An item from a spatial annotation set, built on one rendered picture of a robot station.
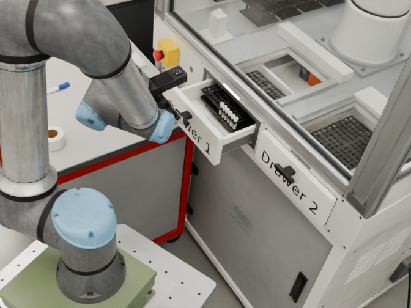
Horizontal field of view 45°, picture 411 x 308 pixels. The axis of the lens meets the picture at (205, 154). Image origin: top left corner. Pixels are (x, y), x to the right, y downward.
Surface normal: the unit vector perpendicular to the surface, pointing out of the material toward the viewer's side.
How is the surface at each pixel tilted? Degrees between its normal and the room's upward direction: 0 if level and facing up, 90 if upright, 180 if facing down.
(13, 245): 0
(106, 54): 84
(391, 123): 90
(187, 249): 0
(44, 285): 1
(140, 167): 90
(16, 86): 81
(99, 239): 87
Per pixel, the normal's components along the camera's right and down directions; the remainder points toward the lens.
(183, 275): 0.10, -0.69
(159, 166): 0.55, 0.64
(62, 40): 0.07, 0.64
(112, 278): 0.76, 0.26
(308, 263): -0.83, 0.34
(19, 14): -0.32, 0.28
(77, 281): -0.17, 0.44
